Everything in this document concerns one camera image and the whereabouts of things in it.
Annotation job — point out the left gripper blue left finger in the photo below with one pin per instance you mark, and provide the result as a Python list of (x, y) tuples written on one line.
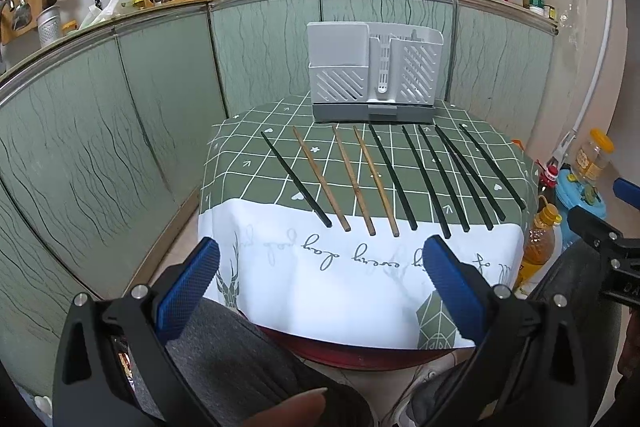
[(180, 288)]

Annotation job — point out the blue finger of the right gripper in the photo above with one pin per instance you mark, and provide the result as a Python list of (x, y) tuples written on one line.
[(592, 230), (627, 192)]

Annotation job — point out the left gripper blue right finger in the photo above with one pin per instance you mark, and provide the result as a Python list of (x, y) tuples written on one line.
[(461, 287)]

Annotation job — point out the black chopstick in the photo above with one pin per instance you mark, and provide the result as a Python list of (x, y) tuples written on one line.
[(308, 198), (495, 169), (466, 168), (439, 213), (396, 183), (446, 181), (466, 179)]

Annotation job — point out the wooden chopstick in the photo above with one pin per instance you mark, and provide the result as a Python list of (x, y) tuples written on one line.
[(322, 181), (353, 180), (378, 183)]

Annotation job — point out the person's left hand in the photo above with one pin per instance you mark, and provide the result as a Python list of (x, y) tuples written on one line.
[(302, 410)]

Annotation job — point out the yellow lid jar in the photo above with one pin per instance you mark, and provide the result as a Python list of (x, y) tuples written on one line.
[(592, 156)]

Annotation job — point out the blue plastic container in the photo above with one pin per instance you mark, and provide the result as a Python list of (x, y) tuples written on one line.
[(570, 193)]

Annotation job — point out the yellow cooking oil bottle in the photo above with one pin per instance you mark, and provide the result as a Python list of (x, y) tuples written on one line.
[(540, 241)]

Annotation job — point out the red cap bottle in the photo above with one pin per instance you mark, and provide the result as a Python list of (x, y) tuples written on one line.
[(547, 182)]

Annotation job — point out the white grey utensil holder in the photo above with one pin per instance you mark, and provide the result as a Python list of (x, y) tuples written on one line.
[(382, 73)]

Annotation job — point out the hanging metal ladle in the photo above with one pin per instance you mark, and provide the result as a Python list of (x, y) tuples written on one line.
[(22, 16)]

